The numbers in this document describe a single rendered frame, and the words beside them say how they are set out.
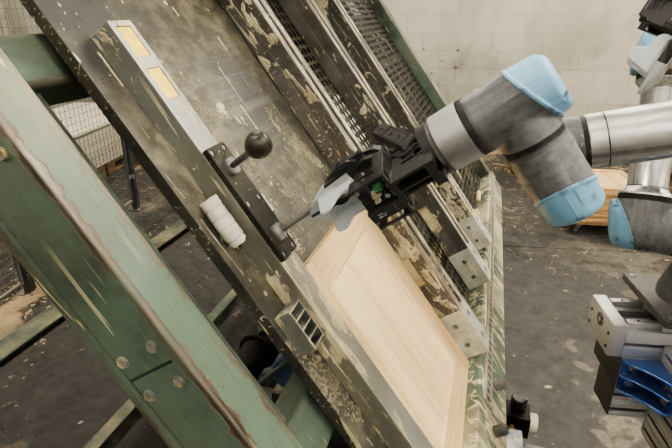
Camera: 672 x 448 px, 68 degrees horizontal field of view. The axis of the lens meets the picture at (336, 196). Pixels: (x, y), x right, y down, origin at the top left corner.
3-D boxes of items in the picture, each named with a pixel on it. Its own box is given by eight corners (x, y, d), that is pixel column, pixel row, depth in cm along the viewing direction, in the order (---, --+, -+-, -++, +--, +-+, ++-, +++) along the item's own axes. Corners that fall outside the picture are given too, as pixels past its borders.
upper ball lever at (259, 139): (225, 185, 74) (262, 159, 63) (210, 164, 73) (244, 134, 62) (244, 173, 76) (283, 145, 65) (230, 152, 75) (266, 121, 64)
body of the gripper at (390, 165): (341, 195, 61) (425, 146, 56) (346, 158, 68) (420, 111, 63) (378, 233, 64) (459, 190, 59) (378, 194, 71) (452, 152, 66)
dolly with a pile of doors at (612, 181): (641, 239, 384) (653, 190, 370) (571, 236, 390) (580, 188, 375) (609, 209, 441) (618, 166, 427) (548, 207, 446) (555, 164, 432)
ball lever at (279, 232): (276, 250, 74) (350, 202, 71) (261, 229, 73) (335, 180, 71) (280, 242, 77) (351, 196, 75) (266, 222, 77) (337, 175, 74)
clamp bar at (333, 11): (472, 255, 172) (538, 225, 162) (276, -46, 156) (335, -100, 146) (474, 243, 181) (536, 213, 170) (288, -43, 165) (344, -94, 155)
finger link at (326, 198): (292, 223, 67) (346, 191, 63) (298, 196, 71) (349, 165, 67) (307, 237, 68) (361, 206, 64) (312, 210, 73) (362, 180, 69)
